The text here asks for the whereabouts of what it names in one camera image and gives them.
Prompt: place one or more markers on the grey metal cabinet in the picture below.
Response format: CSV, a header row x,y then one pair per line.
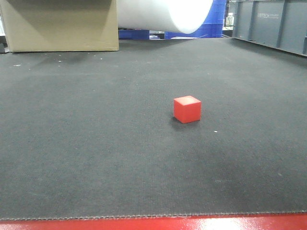
x,y
280,24

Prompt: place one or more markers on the blue plastic crates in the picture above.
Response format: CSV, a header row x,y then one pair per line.
x,y
212,26

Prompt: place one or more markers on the large white roll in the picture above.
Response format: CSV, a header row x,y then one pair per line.
x,y
180,16

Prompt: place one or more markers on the cardboard box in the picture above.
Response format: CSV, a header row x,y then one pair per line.
x,y
60,25

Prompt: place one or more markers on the dark grey table mat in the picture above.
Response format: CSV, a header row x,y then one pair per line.
x,y
92,134

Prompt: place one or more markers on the red magnetic cube block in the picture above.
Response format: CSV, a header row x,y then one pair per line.
x,y
187,109

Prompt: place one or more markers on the red table frame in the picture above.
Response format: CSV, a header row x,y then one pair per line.
x,y
244,222

